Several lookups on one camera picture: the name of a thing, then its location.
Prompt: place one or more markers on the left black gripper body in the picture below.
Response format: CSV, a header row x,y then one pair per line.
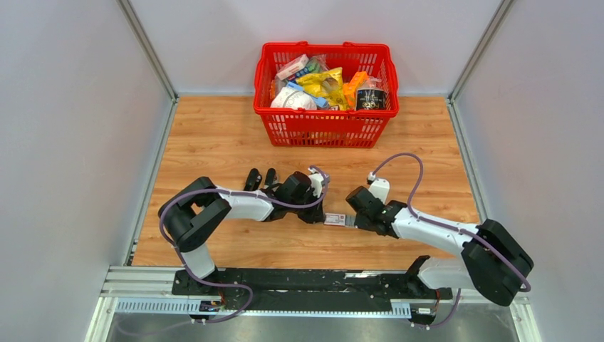
x,y
307,214

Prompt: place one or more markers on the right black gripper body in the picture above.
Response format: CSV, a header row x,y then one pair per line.
x,y
361,223

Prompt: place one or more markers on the red white staple box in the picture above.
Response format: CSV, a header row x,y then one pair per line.
x,y
333,219

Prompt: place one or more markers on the grey staple strip box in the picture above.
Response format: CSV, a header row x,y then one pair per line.
x,y
350,221

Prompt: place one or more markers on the grey and black stapler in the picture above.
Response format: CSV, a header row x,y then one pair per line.
x,y
271,178

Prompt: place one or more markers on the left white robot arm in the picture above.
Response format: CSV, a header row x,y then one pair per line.
x,y
189,219

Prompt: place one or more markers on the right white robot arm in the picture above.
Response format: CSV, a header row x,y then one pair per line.
x,y
486,257

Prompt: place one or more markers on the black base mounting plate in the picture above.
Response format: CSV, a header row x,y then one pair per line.
x,y
308,289

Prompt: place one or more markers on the red plastic shopping basket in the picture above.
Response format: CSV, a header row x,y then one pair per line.
x,y
326,128

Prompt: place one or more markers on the black can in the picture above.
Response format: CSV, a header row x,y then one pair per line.
x,y
370,99

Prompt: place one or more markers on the white round package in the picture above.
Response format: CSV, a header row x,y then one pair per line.
x,y
291,98

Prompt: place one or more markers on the yellow snack bag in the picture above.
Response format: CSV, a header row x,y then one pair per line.
x,y
327,84

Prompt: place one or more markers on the orange package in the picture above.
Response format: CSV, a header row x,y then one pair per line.
x,y
350,88

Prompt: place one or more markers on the white pink box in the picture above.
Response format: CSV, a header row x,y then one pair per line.
x,y
292,67

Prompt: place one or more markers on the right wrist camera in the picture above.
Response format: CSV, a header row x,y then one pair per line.
x,y
378,187

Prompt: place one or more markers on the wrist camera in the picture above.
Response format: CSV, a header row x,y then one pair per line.
x,y
319,179
378,187

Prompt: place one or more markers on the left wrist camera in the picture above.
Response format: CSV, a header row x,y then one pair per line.
x,y
319,179

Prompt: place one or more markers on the aluminium frame rail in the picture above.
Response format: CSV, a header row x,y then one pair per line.
x,y
148,290

